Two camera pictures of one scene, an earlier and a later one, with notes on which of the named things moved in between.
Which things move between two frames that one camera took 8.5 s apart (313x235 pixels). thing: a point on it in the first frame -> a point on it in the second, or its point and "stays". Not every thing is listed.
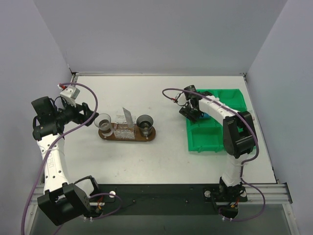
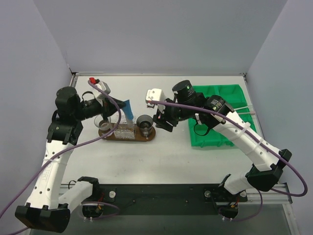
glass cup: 145,123 stays
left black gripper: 83,111 -> 105,105
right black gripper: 190,113 -> 165,116
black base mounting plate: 164,199 stays
